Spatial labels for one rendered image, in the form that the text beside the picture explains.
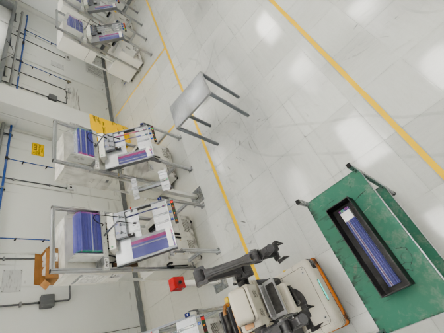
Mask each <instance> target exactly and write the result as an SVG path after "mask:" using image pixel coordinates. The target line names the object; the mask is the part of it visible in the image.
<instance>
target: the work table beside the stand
mask: <svg viewBox="0 0 444 333"><path fill-rule="evenodd" d="M205 79H207V80H208V81H210V82H211V83H213V84H214V85H217V86H218V87H219V88H221V89H223V90H224V91H226V92H228V93H229V94H231V95H233V96H234V97H236V98H237V99H239V98H240V96H239V95H238V94H236V93H234V92H233V91H231V90H230V89H228V88H227V87H225V86H223V85H222V84H220V83H218V82H217V81H215V80H214V79H212V78H211V77H209V76H207V75H206V74H204V73H202V72H201V71H200V72H199V73H198V74H197V75H196V77H195V78H194V79H193V80H192V82H191V83H190V84H189V85H188V86H187V87H186V88H185V89H184V91H183V92H182V93H181V94H180V96H179V97H178V98H177V99H176V100H175V101H174V102H173V104H172V105H171V106H170V111H171V114H172V118H173V120H174V125H175V127H176V129H177V130H179V131H182V132H184V133H187V134H189V135H192V136H194V137H197V138H198V139H201V140H204V141H206V142H208V143H211V144H214V145H216V146H218V145H219V143H218V142H216V141H213V140H211V139H208V138H206V137H204V136H202V135H199V134H196V133H194V132H192V131H189V130H187V129H184V128H182V127H181V126H182V125H183V124H184V123H185V122H186V120H187V119H188V118H191V119H193V120H195V121H197V122H199V123H201V124H203V125H205V126H208V127H211V124H209V123H207V122H205V121H203V120H201V119H199V118H197V117H195V116H192V114H193V113H194V112H195V111H196V110H197V109H198V108H199V107H200V106H201V104H202V103H203V102H204V101H205V100H206V99H207V98H208V96H211V97H213V98H214V99H216V100H218V101H219V102H222V103H223V104H225V105H227V106H228V107H230V108H232V109H234V110H236V111H237V112H239V113H241V114H243V115H244V116H246V117H249V116H250V115H249V114H248V113H247V112H245V111H244V110H241V109H240V108H238V107H236V106H235V105H233V104H231V103H230V102H227V101H226V100H224V99H223V98H221V97H219V96H217V95H216V94H214V93H212V92H211V91H210V89H209V87H208V85H207V83H206V80H205Z"/></svg>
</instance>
